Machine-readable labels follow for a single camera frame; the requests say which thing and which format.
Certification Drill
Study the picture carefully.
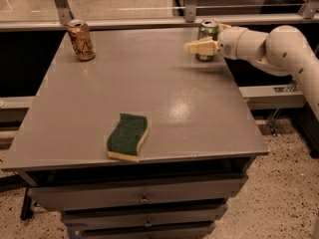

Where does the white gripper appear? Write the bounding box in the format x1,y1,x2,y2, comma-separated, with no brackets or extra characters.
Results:
184,23,248,60

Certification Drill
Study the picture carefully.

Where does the green soda can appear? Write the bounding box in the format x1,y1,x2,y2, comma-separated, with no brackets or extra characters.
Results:
195,20,219,62

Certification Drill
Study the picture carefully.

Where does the green yellow sponge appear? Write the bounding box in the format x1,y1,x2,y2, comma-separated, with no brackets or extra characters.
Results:
107,114,149,162

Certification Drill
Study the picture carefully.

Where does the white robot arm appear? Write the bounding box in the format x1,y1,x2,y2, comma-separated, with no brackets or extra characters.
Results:
184,24,319,120

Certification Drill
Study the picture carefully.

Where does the orange brown soda can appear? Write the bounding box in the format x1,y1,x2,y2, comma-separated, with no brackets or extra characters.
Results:
68,19,96,61

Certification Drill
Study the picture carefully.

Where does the grey metal railing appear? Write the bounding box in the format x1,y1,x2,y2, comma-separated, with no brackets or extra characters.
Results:
0,0,318,31

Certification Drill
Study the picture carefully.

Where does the grey drawer cabinet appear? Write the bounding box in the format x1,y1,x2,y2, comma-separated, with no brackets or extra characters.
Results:
4,29,267,239

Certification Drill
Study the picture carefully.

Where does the middle grey drawer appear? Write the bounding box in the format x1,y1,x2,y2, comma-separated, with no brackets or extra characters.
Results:
62,202,227,230

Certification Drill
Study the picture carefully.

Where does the grey drawer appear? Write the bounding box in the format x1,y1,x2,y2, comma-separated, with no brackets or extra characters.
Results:
62,202,227,230
29,173,248,211
71,222,215,239

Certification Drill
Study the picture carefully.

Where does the bottom grey drawer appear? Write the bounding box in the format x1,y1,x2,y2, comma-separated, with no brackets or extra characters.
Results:
71,222,215,239

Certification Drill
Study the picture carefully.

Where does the top grey drawer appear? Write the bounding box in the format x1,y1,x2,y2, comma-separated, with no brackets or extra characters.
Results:
29,173,248,211

